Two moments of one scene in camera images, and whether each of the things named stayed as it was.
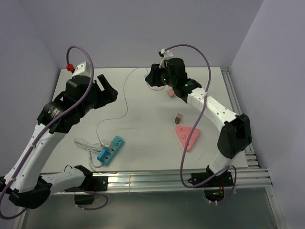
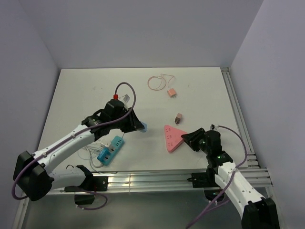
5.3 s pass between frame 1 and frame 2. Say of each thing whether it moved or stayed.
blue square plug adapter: stayed
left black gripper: moved
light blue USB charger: moved
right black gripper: moved
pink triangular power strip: moved
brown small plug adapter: stayed
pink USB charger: stayed
